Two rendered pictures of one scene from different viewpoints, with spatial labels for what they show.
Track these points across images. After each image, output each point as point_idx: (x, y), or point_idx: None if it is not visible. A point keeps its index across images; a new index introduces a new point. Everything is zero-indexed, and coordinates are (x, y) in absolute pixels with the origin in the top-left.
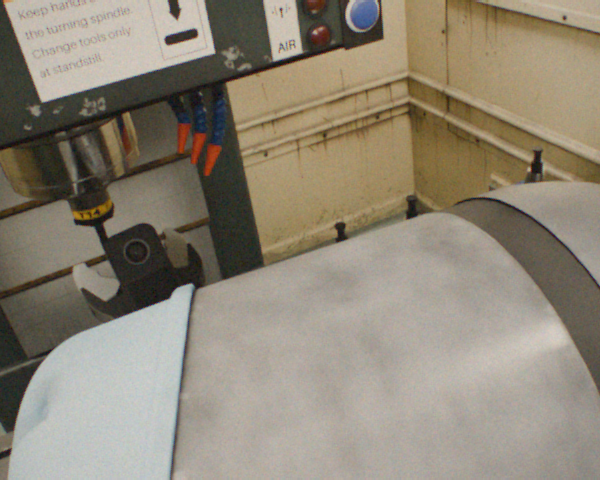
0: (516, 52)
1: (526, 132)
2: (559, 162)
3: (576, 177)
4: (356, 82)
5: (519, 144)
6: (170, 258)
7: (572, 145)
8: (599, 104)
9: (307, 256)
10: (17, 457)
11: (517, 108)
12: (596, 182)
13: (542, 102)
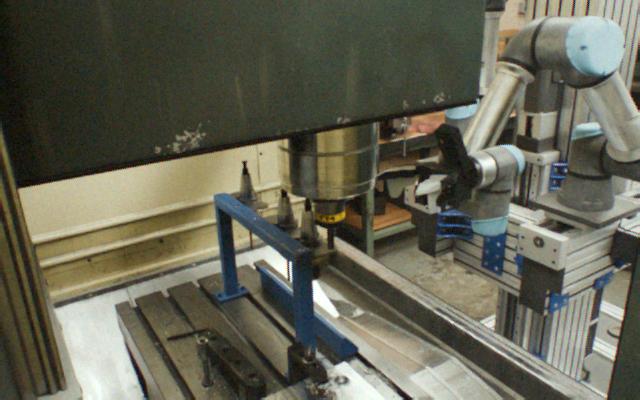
0: (32, 186)
1: (64, 239)
2: (104, 240)
3: (123, 240)
4: None
5: (59, 253)
6: (409, 168)
7: (115, 220)
8: (124, 184)
9: (564, 20)
10: (609, 20)
11: (48, 227)
12: (138, 233)
13: (73, 208)
